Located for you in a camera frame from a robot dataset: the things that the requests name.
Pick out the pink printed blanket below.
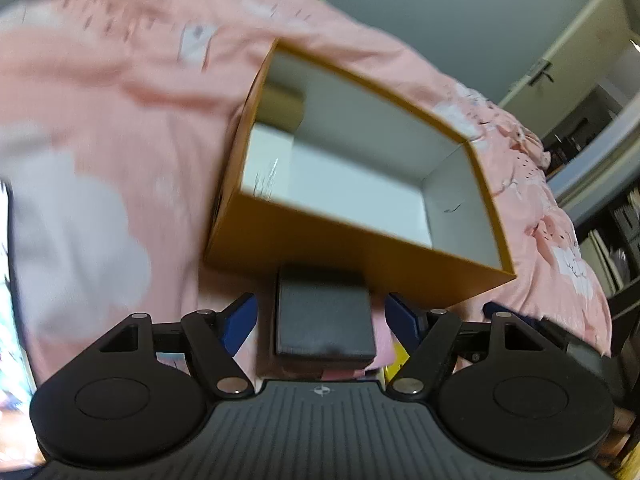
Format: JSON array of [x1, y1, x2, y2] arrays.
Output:
[[0, 0, 613, 396]]

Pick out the orange cardboard box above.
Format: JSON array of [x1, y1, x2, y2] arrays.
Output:
[[202, 37, 517, 308]]

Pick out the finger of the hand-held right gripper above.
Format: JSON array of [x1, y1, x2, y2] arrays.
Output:
[[482, 301, 551, 332]]

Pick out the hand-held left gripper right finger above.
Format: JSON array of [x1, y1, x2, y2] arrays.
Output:
[[384, 291, 543, 401]]

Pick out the pale door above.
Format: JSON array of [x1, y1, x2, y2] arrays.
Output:
[[497, 0, 640, 111]]

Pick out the dark door handle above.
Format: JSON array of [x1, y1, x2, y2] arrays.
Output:
[[529, 61, 557, 86]]

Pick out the bookshelf with books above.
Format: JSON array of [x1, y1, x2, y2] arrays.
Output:
[[580, 200, 640, 293]]

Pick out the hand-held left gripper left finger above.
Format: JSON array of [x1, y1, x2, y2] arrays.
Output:
[[97, 292, 258, 398]]

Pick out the small tan box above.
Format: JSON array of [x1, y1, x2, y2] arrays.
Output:
[[257, 82, 306, 133]]

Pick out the black rectangular case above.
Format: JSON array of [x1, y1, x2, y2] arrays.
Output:
[[272, 262, 378, 367]]

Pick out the dark bookshelf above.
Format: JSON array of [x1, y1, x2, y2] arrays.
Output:
[[542, 35, 640, 306]]

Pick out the yellow round object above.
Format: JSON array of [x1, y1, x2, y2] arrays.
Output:
[[382, 340, 412, 391]]

